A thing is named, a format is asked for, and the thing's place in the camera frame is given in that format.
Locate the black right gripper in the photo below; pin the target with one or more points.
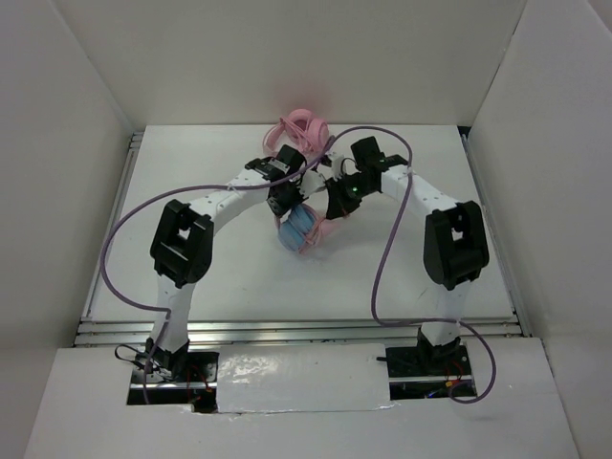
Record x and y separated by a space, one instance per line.
338 204

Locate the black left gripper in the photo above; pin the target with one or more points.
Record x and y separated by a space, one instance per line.
280 210

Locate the blue pink cat-ear headphones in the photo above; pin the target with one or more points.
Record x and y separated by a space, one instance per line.
303 229

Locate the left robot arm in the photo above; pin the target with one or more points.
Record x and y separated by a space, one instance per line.
182 249

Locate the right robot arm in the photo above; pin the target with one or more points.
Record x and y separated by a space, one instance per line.
455 247

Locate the white foil-taped cover panel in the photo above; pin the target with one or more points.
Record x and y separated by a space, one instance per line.
302 378

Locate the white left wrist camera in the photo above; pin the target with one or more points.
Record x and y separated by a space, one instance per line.
311 182

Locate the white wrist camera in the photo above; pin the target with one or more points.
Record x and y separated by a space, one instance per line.
334 161
311 182

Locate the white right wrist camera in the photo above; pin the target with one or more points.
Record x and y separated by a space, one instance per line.
334 161

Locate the pink wired headphones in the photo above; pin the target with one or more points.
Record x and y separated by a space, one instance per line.
303 128

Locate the aluminium rail frame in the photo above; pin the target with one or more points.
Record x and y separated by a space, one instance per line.
256 290

